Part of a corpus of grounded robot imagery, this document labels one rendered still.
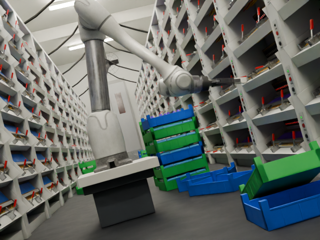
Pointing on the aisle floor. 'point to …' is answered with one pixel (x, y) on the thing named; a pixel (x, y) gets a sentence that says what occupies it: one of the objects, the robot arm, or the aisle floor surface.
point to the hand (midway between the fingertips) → (239, 80)
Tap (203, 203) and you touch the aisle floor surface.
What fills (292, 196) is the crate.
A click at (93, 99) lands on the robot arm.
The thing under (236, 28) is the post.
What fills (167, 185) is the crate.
